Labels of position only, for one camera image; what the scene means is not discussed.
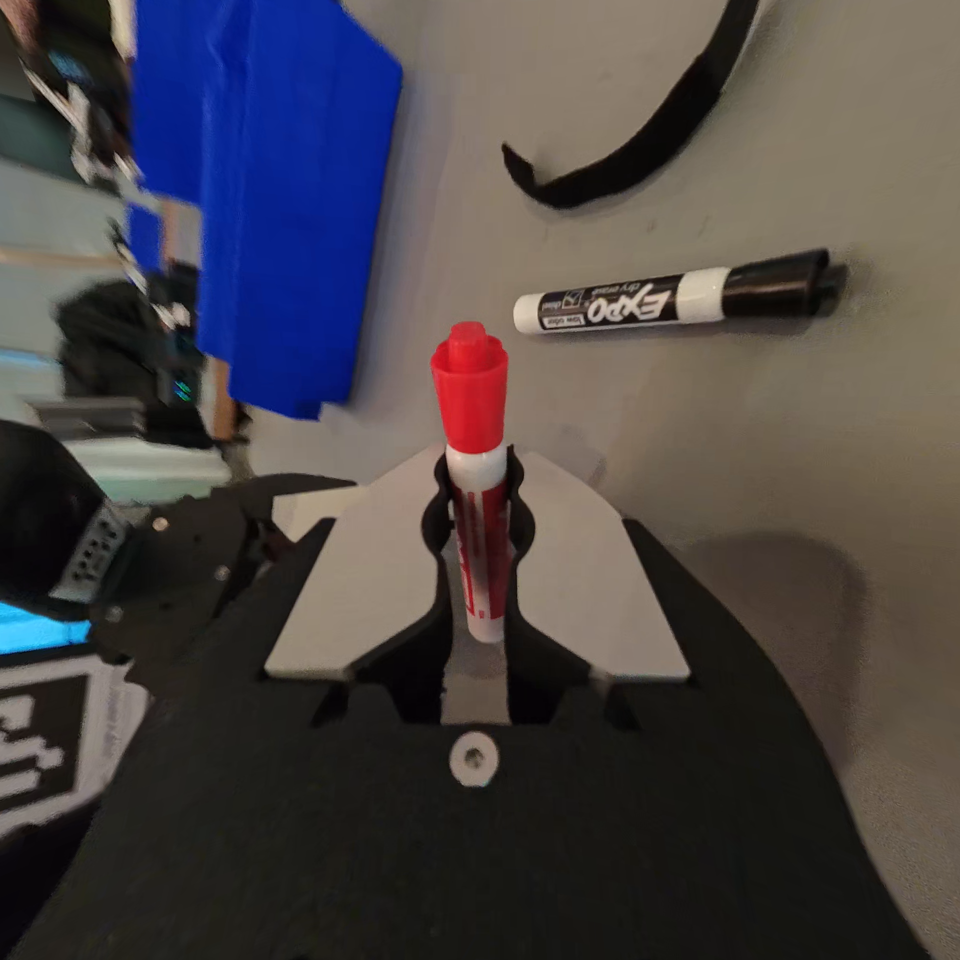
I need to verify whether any wooden leg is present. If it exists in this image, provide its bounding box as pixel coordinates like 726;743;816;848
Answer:
212;358;237;441

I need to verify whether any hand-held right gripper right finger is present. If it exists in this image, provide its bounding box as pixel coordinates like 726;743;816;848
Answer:
507;446;691;682

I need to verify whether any blue cloth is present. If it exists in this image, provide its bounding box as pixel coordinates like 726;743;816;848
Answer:
129;0;405;423

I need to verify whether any black dry erase marker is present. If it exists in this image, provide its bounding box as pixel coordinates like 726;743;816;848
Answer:
513;249;850;336

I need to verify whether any grey desk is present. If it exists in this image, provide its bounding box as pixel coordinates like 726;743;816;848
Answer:
198;0;960;960

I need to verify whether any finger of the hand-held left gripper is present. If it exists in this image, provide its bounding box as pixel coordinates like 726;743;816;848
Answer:
271;484;358;543

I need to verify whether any black hook-and-loop strap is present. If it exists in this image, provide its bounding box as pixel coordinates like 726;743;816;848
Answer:
500;0;762;211

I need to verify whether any red dry erase marker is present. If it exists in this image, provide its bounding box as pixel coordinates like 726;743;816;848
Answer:
430;321;513;645

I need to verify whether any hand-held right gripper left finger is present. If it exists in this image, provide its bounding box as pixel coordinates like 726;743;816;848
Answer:
262;444;453;680

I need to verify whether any black bag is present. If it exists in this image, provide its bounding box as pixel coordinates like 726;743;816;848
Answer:
56;262;207;429

